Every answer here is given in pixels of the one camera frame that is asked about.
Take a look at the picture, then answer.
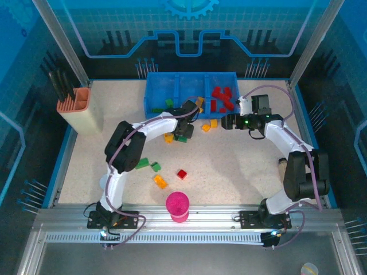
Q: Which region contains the blue three-compartment bin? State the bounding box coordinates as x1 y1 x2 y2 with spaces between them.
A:
143 71 240 120

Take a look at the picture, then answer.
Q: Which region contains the clear spice jar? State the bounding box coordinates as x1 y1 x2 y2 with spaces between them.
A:
277 158 288 180

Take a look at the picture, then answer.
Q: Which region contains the pink cup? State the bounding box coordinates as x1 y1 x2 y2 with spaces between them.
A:
165 191 190 223

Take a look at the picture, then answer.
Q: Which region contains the beige holder with orange rim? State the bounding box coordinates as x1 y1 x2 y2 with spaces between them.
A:
56 87 103 135

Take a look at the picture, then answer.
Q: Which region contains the small black electronics box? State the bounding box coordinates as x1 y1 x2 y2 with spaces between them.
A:
99 226 121 250
262 229 283 250

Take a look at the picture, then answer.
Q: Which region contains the grey metal lower tray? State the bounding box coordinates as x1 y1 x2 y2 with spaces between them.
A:
17 240 362 275

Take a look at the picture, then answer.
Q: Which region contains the round pale disc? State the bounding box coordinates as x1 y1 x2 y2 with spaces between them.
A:
300 262 319 275

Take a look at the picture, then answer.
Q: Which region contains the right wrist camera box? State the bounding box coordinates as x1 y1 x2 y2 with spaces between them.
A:
237 96 252 117

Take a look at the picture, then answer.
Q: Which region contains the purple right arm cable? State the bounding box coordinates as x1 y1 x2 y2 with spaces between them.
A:
240 85 323 249

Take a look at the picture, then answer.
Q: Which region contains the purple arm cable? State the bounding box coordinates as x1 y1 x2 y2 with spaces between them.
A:
240 85 323 249
104 99 201 249

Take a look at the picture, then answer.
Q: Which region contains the aluminium side rail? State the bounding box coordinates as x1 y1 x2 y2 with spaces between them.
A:
286 81 330 209

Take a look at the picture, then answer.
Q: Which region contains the aluminium frame post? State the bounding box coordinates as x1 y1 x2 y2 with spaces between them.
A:
31 0 92 88
288 0 346 89

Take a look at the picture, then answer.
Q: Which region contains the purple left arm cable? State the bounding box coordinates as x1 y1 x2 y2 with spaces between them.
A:
104 99 201 249

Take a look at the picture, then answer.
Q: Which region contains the aluminium front rail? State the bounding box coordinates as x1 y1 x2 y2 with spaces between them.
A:
33 203 346 233

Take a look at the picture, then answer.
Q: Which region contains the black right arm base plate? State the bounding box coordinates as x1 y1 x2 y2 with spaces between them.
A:
239 210 292 230

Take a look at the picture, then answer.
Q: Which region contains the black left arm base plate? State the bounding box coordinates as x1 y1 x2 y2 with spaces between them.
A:
87 210 140 230

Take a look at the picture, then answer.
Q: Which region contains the slotted white cable duct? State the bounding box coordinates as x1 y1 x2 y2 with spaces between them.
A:
45 232 266 245

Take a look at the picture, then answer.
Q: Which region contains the black utensil handle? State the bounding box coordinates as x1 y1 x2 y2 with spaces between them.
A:
56 68 71 101
48 70 64 103
63 73 77 103

